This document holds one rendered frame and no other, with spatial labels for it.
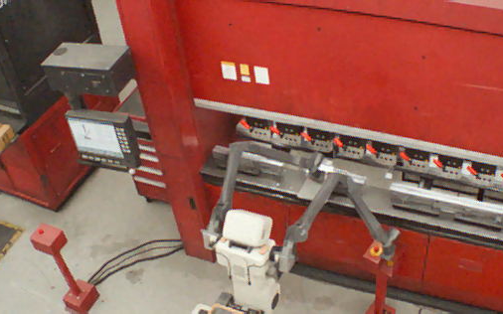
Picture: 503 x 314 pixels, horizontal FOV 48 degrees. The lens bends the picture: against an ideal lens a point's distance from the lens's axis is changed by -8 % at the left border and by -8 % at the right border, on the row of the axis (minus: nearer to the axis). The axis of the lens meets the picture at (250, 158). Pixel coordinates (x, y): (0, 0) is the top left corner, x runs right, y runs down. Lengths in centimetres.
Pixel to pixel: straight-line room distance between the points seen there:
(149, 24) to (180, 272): 207
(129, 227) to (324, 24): 271
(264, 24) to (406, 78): 81
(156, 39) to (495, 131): 192
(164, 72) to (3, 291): 248
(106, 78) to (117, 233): 204
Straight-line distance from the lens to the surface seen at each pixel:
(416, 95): 323
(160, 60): 351
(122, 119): 350
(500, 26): 291
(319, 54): 326
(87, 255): 506
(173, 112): 371
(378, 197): 381
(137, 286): 470
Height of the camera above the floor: 358
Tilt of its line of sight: 41 degrees down
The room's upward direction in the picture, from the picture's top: 9 degrees counter-clockwise
